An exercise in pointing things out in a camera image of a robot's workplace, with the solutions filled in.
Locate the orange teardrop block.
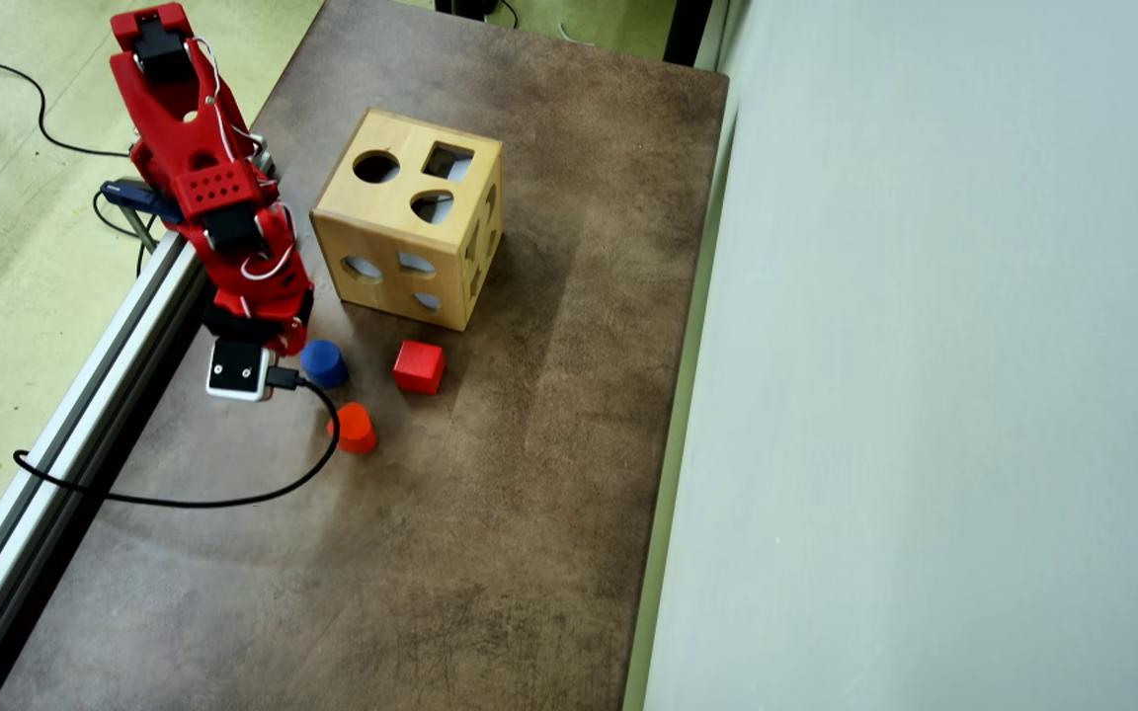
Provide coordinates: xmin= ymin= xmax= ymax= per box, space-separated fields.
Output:
xmin=328 ymin=401 xmax=379 ymax=455

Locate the thin black cable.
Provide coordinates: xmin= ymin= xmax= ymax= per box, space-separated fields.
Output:
xmin=92 ymin=190 xmax=153 ymax=279
xmin=0 ymin=55 xmax=133 ymax=159

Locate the white and black camera box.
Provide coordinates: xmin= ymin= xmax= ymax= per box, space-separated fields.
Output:
xmin=205 ymin=339 xmax=276 ymax=403

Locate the wooden shape sorter box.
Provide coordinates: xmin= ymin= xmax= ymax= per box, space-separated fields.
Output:
xmin=310 ymin=107 xmax=506 ymax=333

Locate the black camera usb cable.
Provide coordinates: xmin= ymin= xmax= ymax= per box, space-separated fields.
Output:
xmin=13 ymin=365 xmax=343 ymax=511

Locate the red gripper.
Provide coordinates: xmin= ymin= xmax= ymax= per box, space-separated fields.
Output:
xmin=200 ymin=247 xmax=315 ymax=358

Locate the blue cylinder block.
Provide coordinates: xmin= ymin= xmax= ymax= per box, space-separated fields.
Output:
xmin=300 ymin=340 xmax=350 ymax=390

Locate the red cube block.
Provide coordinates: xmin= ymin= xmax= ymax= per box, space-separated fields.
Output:
xmin=392 ymin=340 xmax=447 ymax=396

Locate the aluminium profile rail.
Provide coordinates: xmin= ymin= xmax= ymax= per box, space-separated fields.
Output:
xmin=0 ymin=229 xmax=219 ymax=711

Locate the black object with cable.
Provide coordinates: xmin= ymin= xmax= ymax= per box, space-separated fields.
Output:
xmin=434 ymin=0 xmax=523 ymax=31

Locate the blue clamp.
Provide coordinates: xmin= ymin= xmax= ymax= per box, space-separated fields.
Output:
xmin=100 ymin=178 xmax=185 ymax=225

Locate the black vertical post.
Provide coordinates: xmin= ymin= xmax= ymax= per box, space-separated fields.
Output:
xmin=663 ymin=0 xmax=714 ymax=68

